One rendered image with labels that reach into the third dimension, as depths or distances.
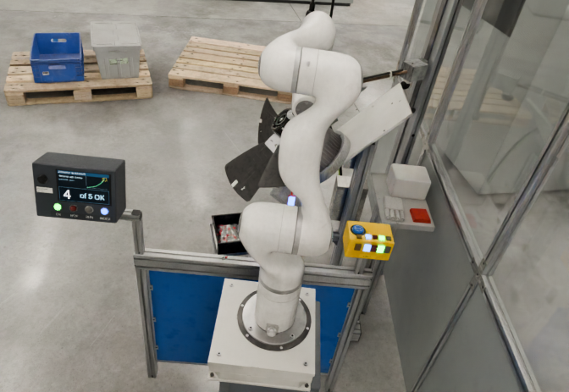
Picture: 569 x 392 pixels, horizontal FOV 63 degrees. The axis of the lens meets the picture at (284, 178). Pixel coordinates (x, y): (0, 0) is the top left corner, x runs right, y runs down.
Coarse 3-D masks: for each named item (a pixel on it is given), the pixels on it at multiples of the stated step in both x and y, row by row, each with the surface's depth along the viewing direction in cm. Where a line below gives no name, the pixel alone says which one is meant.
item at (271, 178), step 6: (276, 150) 181; (276, 156) 178; (270, 162) 177; (276, 162) 176; (270, 168) 175; (276, 168) 174; (264, 174) 174; (270, 174) 173; (276, 174) 172; (264, 180) 172; (270, 180) 171; (276, 180) 170; (282, 180) 169; (258, 186) 171; (264, 186) 170; (270, 186) 169; (276, 186) 168; (282, 186) 167
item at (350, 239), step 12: (348, 228) 166; (372, 228) 167; (384, 228) 168; (348, 240) 163; (360, 240) 162; (372, 240) 162; (384, 240) 163; (348, 252) 166; (360, 252) 165; (372, 252) 165
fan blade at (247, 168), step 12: (264, 144) 196; (240, 156) 201; (252, 156) 198; (264, 156) 195; (228, 168) 203; (240, 168) 199; (252, 168) 196; (264, 168) 195; (240, 180) 198; (252, 180) 196; (240, 192) 196; (252, 192) 194
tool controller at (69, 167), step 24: (48, 168) 147; (72, 168) 147; (96, 168) 147; (120, 168) 153; (48, 192) 150; (96, 192) 150; (120, 192) 155; (48, 216) 153; (72, 216) 153; (96, 216) 153; (120, 216) 158
